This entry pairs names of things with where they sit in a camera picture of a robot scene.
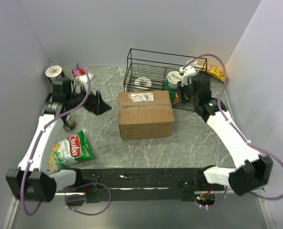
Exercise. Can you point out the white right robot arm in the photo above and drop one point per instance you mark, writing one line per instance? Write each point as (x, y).
(252, 170)

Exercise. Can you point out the green canister in basket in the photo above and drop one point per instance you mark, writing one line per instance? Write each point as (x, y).
(174, 98)

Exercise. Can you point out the black can white lid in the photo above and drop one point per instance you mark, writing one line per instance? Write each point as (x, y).
(54, 72)

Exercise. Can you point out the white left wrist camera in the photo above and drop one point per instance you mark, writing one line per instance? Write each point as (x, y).
(83, 79)

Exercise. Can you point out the green Chuba chips bag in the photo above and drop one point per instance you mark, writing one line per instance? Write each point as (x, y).
(68, 152)

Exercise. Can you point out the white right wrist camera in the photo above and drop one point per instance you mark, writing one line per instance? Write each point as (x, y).
(186, 72)

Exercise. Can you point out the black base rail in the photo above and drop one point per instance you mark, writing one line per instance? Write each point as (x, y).
(130, 184)

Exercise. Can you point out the small brown jar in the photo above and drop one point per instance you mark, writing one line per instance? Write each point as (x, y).
(69, 123)

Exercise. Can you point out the yellow snack bag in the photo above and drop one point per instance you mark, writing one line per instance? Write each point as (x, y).
(215, 72)

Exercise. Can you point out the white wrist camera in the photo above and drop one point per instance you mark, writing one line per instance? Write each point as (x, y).
(186, 72)
(83, 79)

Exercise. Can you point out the pink yogurt cup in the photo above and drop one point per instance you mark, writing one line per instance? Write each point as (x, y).
(78, 72)

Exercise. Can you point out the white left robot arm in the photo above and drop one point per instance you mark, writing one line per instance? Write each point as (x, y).
(30, 180)

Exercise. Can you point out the white yogurt cup behind basket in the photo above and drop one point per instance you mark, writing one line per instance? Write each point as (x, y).
(198, 65)

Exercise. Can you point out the white lidded jar in basket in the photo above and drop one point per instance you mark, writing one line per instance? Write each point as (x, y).
(142, 84)

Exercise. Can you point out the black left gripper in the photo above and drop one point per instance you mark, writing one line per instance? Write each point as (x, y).
(96, 103)

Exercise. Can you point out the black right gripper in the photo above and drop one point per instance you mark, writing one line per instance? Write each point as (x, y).
(183, 88)

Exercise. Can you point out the brown cardboard box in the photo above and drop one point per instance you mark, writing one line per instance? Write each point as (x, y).
(145, 115)

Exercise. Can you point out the black wire basket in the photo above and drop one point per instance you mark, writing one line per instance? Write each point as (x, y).
(156, 66)

